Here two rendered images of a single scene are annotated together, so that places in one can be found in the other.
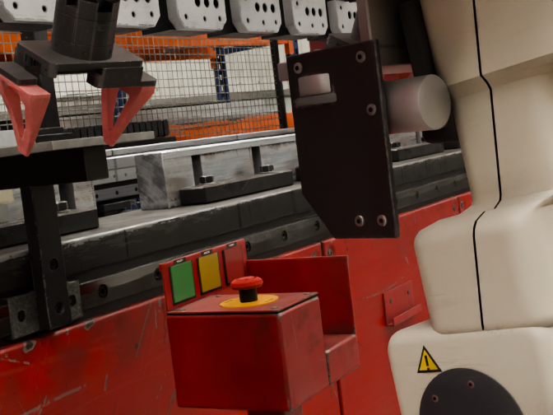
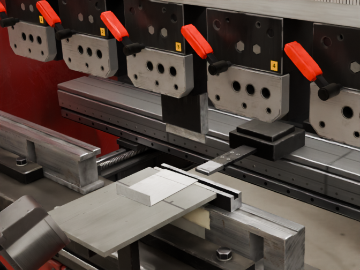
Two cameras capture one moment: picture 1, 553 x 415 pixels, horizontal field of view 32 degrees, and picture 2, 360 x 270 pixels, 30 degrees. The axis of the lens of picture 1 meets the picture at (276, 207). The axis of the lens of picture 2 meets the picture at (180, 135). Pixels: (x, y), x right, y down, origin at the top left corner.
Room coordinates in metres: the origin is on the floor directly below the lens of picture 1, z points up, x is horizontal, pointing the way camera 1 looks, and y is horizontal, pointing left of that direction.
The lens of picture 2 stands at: (1.56, -0.70, 1.55)
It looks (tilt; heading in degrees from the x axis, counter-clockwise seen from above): 22 degrees down; 104
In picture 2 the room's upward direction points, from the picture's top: 3 degrees counter-clockwise
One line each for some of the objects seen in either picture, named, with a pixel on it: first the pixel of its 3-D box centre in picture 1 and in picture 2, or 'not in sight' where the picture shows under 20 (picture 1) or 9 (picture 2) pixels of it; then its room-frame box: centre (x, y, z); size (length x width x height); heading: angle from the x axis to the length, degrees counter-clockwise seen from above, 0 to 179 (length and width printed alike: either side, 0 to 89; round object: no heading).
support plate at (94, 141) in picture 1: (25, 150); (129, 207); (1.21, 0.30, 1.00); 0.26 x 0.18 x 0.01; 59
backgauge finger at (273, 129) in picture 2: not in sight; (244, 147); (1.37, 0.56, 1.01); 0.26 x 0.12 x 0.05; 59
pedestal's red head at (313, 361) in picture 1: (263, 317); not in sight; (1.23, 0.03, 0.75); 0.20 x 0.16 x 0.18; 151
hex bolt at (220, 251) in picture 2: (58, 207); (224, 253); (1.37, 0.30, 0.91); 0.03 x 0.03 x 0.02
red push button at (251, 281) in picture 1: (248, 291); not in sight; (1.18, 0.05, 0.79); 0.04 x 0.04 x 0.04
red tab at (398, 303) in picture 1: (402, 302); not in sight; (2.08, -0.24, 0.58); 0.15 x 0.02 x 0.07; 149
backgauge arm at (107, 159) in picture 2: not in sight; (168, 149); (1.10, 0.98, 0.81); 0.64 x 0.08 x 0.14; 59
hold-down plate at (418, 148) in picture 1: (412, 151); not in sight; (2.45, -0.35, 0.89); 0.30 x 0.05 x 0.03; 149
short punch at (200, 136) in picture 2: not in sight; (184, 113); (1.28, 0.42, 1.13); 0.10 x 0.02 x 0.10; 149
